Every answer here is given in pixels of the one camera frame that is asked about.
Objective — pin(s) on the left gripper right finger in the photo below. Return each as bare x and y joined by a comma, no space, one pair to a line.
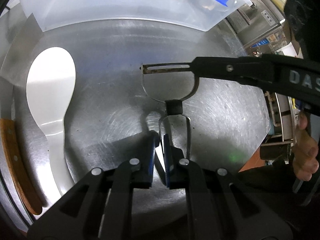
217,207

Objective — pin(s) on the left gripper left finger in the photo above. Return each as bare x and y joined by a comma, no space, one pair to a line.
99,206

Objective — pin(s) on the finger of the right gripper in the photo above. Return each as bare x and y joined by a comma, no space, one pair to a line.
223,68

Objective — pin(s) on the metal vegetable peeler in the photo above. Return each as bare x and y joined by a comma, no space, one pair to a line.
163,83

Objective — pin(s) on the white rice paddle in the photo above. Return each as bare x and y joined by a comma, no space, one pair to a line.
49,90

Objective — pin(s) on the wooden handled metal spatula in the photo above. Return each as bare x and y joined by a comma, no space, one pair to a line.
20,47

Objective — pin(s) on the person right hand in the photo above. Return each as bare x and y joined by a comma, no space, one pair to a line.
305,151

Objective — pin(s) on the clear plastic storage bin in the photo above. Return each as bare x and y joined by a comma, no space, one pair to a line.
197,14

